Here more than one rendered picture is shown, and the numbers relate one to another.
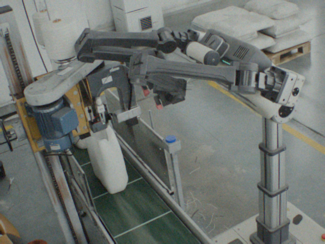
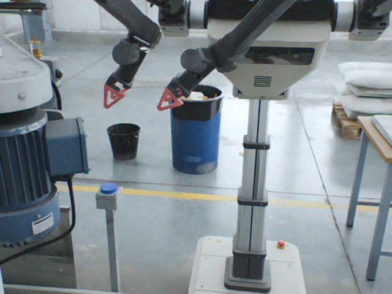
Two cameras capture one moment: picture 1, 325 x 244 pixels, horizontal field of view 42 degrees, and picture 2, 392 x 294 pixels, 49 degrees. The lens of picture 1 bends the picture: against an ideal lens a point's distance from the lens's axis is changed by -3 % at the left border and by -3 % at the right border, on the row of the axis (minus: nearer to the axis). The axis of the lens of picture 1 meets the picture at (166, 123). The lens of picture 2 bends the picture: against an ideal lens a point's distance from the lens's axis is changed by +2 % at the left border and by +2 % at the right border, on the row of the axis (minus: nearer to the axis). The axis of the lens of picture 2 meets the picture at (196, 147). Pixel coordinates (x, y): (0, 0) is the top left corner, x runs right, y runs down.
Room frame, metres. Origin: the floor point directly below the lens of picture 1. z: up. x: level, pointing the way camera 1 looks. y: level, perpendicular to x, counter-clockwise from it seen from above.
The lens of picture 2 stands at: (1.17, 1.01, 1.60)
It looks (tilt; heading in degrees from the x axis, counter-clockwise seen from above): 23 degrees down; 300
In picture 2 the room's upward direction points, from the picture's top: 1 degrees clockwise
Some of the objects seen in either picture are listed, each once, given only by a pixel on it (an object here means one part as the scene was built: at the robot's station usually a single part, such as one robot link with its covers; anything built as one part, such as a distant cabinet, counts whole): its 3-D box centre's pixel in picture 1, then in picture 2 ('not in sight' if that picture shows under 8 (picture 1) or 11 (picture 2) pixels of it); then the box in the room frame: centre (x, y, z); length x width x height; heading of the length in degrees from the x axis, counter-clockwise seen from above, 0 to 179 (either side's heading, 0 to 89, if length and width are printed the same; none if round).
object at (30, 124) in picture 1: (48, 109); not in sight; (2.08, 0.61, 1.18); 0.34 x 0.25 x 0.31; 114
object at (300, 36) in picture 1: (283, 39); not in sight; (4.96, -1.58, 0.20); 0.67 x 0.43 x 0.15; 114
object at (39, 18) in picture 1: (47, 26); not in sight; (2.16, 0.52, 1.61); 0.15 x 0.14 x 0.17; 24
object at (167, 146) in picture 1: (171, 144); (109, 196); (2.12, -0.01, 0.81); 0.08 x 0.08 x 0.06; 24
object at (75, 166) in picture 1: (66, 160); not in sight; (2.56, 0.74, 0.54); 1.05 x 0.02 x 0.41; 24
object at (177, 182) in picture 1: (180, 199); (116, 288); (2.12, -0.01, 0.39); 0.03 x 0.03 x 0.78; 24
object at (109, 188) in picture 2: (170, 139); (108, 188); (2.12, -0.01, 0.84); 0.06 x 0.06 x 0.02
